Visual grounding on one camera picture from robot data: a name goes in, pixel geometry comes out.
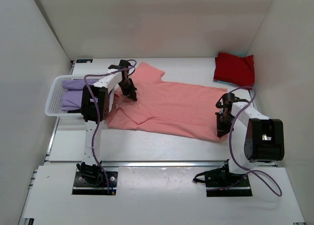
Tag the salmon pink t shirt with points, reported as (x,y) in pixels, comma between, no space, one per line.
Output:
(173,108)

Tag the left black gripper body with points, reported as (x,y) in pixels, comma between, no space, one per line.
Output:
(127,86)

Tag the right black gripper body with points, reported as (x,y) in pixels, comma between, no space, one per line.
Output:
(225,116)

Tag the white plastic laundry basket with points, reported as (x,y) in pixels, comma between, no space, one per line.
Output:
(52,99)

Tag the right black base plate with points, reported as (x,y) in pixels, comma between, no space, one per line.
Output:
(221,183)

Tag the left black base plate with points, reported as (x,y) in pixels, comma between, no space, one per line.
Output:
(98,187)

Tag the aluminium rail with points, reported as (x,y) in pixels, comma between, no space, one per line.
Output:
(162,164)

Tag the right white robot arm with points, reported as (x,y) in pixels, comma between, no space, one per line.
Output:
(264,140)

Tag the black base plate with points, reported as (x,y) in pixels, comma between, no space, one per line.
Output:
(221,183)
(98,187)

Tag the folded teal t shirt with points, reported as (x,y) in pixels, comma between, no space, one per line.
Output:
(222,82)

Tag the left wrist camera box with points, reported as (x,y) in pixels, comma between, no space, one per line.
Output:
(123,64)

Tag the lilac t shirt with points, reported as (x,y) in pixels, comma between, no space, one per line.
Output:
(71,99)

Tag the folded red t shirt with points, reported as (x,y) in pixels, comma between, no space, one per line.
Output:
(234,69)

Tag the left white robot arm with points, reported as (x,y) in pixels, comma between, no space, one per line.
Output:
(90,167)

